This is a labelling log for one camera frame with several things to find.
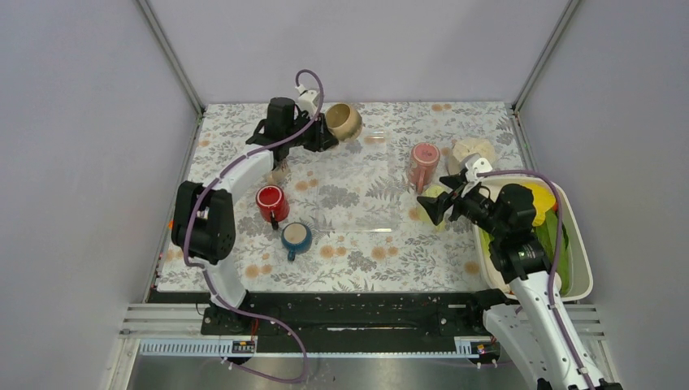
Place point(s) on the red mug black handle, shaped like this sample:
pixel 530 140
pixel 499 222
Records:
pixel 272 204

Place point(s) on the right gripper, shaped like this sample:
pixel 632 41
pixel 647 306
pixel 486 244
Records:
pixel 439 205

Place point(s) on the tall cream illustrated mug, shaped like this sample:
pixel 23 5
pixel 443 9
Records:
pixel 278 175

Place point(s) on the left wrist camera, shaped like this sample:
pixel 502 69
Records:
pixel 308 99

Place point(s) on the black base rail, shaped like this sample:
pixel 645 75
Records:
pixel 340 322

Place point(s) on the floral tablecloth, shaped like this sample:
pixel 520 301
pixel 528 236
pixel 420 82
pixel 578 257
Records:
pixel 413 256

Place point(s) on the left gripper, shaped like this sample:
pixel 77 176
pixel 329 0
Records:
pixel 322 138

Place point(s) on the blue ribbed mug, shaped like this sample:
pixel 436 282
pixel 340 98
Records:
pixel 297 239

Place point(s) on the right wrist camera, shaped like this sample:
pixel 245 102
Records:
pixel 475 165

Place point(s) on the pink ghost mug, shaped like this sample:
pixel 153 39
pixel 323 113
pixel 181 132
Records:
pixel 423 160

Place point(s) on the clear plastic tray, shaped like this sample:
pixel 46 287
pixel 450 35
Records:
pixel 359 185

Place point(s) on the white plastic basket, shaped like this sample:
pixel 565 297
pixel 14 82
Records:
pixel 574 271

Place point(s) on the light green mug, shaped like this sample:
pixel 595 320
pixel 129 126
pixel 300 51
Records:
pixel 432 191

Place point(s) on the toy yellow vegetable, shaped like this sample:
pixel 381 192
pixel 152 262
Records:
pixel 543 201

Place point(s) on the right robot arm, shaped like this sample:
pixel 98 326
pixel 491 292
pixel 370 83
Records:
pixel 536 332

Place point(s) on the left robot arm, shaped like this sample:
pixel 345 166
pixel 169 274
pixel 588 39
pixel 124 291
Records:
pixel 203 224

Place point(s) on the beige round mug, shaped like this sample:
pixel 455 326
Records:
pixel 344 122

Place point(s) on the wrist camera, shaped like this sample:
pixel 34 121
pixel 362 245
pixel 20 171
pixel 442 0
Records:
pixel 475 165
pixel 308 99

